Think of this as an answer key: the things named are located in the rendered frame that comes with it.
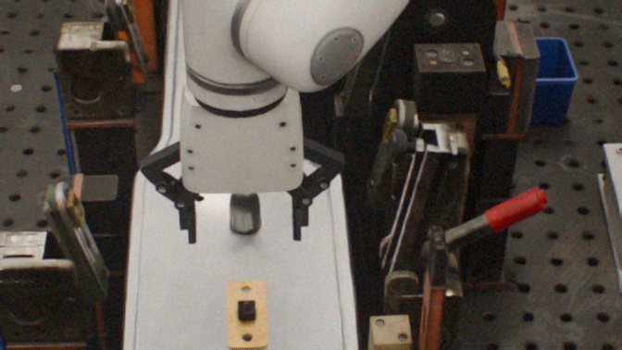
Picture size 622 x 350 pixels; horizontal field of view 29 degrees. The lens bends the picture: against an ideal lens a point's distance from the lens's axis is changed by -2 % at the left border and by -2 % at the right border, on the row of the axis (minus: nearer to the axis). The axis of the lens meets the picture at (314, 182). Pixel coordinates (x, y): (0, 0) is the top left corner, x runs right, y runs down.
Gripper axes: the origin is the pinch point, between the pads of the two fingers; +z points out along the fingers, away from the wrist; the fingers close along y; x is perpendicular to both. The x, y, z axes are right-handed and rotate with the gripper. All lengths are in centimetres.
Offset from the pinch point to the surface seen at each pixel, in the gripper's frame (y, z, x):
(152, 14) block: 14, 30, -76
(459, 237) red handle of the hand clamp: -19.1, 2.0, 0.5
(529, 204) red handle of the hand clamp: -24.9, -2.0, 0.7
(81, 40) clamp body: 18.6, 7.9, -39.2
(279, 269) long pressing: -3.2, 12.3, -6.0
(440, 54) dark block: -20.5, 0.3, -24.5
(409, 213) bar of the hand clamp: -14.2, -2.2, 1.6
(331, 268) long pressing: -8.3, 12.3, -5.9
